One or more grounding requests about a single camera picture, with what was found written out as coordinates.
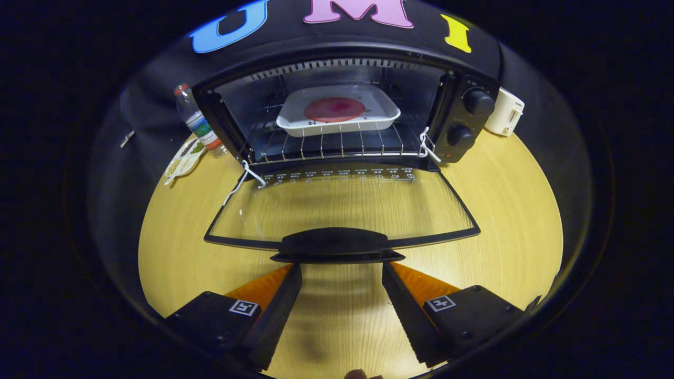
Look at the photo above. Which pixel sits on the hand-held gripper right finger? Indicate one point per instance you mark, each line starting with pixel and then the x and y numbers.
pixel 408 316

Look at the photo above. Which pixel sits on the printed snack packet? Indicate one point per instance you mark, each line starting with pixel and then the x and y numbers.
pixel 184 158

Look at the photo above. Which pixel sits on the clear plastic bottle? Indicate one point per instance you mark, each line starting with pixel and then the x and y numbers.
pixel 195 118

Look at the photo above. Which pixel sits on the white square plate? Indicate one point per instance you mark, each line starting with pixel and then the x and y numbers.
pixel 379 113

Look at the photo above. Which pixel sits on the pink round meat slice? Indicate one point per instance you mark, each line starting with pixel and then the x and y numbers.
pixel 334 109

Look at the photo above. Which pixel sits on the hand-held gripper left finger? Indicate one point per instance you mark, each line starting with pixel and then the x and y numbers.
pixel 274 321

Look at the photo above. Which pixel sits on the white pop-up toaster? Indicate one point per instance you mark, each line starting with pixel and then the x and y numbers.
pixel 505 110

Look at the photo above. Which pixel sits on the silver cloth clip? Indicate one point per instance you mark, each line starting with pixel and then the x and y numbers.
pixel 126 138

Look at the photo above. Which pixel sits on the black toaster oven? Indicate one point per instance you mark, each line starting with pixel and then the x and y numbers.
pixel 463 113

